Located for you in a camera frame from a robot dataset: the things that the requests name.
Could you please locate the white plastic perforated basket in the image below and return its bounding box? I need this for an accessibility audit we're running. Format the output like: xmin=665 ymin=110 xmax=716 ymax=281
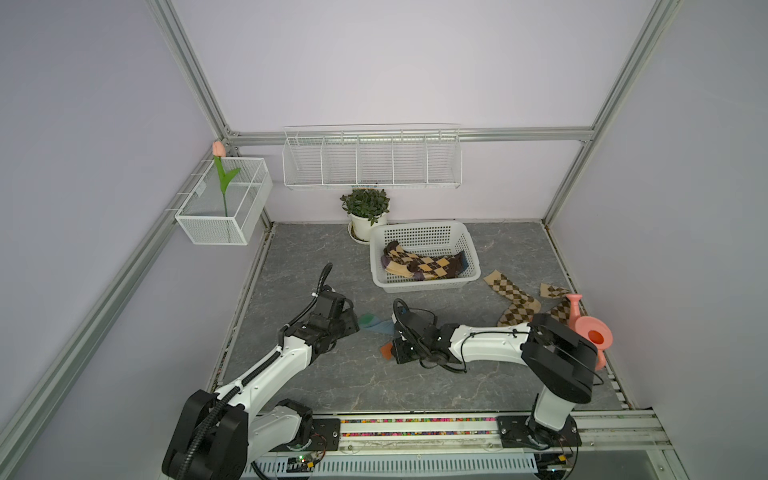
xmin=369 ymin=221 xmax=480 ymax=294

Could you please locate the dark brown argyle sock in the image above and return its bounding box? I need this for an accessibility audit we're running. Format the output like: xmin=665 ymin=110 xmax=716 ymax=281
xmin=380 ymin=240 xmax=433 ymax=281
xmin=413 ymin=252 xmax=469 ymax=281

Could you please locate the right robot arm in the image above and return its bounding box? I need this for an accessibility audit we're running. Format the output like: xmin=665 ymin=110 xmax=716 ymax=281
xmin=392 ymin=299 xmax=598 ymax=451

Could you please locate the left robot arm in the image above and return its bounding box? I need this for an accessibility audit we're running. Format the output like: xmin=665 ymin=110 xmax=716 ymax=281
xmin=161 ymin=264 xmax=359 ymax=479

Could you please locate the tan argyle sock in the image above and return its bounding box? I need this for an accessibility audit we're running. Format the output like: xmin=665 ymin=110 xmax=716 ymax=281
xmin=484 ymin=270 xmax=541 ymax=314
xmin=497 ymin=283 xmax=570 ymax=327

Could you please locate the potted green plant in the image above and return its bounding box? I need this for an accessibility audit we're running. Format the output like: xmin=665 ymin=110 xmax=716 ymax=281
xmin=340 ymin=188 xmax=390 ymax=242

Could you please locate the pink watering can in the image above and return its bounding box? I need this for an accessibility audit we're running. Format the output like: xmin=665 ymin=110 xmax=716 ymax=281
xmin=566 ymin=294 xmax=614 ymax=371

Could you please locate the pink artificial tulip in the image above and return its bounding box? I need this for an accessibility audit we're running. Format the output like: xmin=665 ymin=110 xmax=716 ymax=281
xmin=212 ymin=141 xmax=240 ymax=216

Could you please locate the white mesh wall box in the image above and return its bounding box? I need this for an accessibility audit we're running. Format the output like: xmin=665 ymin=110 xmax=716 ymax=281
xmin=175 ymin=157 xmax=273 ymax=246

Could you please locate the white wire wall shelf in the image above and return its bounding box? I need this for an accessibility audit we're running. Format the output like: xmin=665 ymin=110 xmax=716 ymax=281
xmin=282 ymin=124 xmax=463 ymax=190

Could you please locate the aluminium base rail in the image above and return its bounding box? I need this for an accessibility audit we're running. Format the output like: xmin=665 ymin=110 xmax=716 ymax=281
xmin=170 ymin=409 xmax=673 ymax=460

